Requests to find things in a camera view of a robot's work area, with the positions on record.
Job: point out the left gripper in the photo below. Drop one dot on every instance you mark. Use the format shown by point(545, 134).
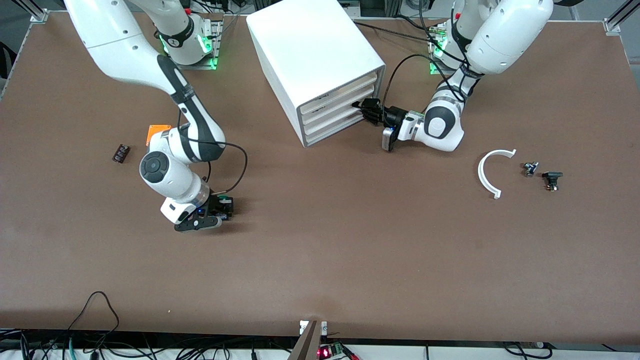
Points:
point(391, 116)

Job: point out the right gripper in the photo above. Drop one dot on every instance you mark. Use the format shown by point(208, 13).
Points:
point(218, 202)

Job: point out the green push button switch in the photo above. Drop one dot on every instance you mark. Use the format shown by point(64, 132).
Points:
point(220, 199)

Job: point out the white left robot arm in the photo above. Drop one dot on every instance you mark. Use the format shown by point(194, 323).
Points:
point(510, 35)

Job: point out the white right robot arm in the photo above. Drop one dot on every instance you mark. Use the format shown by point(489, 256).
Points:
point(125, 45)

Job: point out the dark cylindrical capacitor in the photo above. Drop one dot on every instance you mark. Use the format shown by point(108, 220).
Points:
point(121, 153)

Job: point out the white curved plastic clip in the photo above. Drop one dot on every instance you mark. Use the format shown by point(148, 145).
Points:
point(480, 172)

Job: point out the small grey metal part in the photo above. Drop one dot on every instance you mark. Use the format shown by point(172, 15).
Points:
point(530, 169)

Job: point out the circuit board with red light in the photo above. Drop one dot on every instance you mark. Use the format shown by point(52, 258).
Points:
point(325, 352)

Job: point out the black right camera mount bracket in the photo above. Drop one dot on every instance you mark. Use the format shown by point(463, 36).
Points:
point(195, 226)

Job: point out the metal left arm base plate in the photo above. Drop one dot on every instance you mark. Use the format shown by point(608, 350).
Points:
point(433, 67)

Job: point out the orange button enclosure box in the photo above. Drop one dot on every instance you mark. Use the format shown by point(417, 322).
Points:
point(154, 131)

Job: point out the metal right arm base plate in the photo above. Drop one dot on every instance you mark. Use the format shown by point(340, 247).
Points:
point(205, 64)

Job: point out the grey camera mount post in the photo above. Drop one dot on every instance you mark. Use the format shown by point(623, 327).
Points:
point(307, 345)

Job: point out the small black switch part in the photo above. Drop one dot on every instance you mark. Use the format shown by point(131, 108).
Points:
point(552, 176)

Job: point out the silver table corner bracket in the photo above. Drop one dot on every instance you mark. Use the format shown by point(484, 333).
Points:
point(39, 16)
point(614, 26)

